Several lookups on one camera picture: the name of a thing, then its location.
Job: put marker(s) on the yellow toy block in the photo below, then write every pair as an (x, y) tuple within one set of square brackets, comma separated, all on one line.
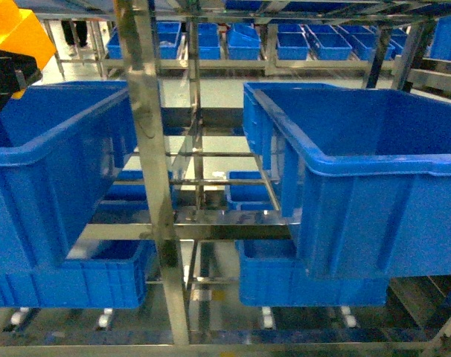
[(22, 33)]

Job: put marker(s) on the blue bin bottom right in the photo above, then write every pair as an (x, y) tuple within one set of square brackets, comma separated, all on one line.
[(272, 275)]

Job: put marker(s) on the large blue bin upper centre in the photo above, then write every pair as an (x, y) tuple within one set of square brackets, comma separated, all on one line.
[(363, 176)]

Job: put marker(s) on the blue bin bottom left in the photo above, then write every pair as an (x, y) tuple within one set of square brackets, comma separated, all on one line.
[(113, 278)]

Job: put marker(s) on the steel vertical rack post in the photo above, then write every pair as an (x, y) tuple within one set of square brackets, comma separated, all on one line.
[(138, 47)]

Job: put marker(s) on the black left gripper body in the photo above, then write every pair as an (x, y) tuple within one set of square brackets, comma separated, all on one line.
[(17, 72)]

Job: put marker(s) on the large blue bin upper left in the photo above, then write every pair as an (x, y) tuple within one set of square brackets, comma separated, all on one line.
[(61, 148)]

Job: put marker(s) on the large blue bin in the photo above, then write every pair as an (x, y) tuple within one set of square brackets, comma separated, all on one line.
[(61, 148), (363, 176)]

